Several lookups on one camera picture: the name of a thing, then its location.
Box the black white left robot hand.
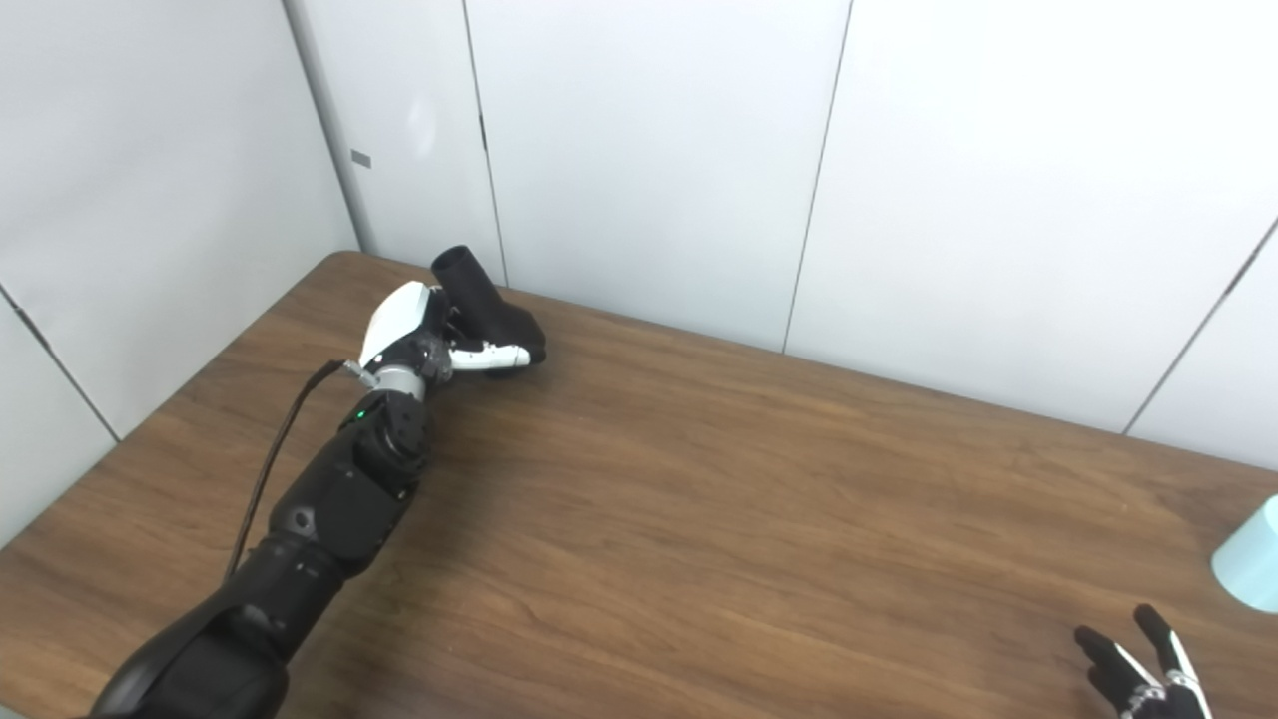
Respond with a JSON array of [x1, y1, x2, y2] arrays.
[[357, 281, 533, 392]]

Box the light-blue hose piece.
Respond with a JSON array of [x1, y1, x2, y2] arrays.
[[1210, 494, 1278, 614]]

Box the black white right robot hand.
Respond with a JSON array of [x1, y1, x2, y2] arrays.
[[1073, 603, 1214, 719]]

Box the black funnel-shaped nozzle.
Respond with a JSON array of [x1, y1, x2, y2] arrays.
[[430, 245, 548, 366]]

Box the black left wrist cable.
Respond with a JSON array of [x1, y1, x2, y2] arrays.
[[225, 359, 375, 580]]

